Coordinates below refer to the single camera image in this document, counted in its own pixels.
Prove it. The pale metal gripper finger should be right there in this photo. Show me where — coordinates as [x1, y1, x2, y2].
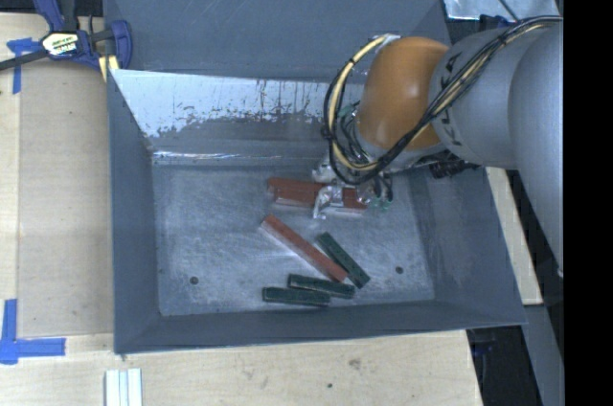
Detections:
[312, 185, 345, 220]
[312, 158, 337, 184]

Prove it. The red-brown block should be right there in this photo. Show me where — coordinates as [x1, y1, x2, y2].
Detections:
[259, 214, 350, 283]
[266, 176, 369, 217]

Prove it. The dark green flat block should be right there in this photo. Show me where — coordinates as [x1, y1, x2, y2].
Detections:
[286, 273, 357, 301]
[261, 286, 332, 308]
[315, 231, 373, 290]

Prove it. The grey metal bin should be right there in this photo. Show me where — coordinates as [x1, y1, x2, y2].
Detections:
[100, 0, 529, 355]

